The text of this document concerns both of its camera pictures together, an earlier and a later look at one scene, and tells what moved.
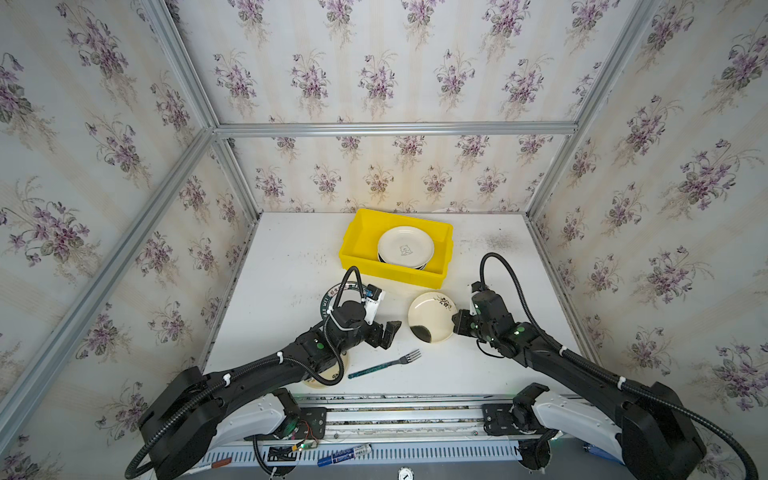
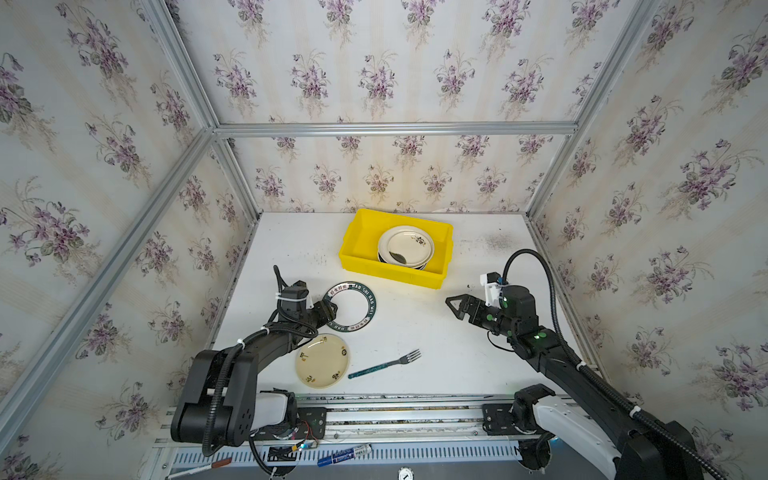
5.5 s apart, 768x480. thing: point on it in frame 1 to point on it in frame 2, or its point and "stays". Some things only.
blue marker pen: [346, 455] stays
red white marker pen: [210, 466] stays
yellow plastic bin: [360, 240] stays
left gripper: [377, 334] to [321, 310]
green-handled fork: [404, 359] stays
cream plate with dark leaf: [430, 317] to [406, 246]
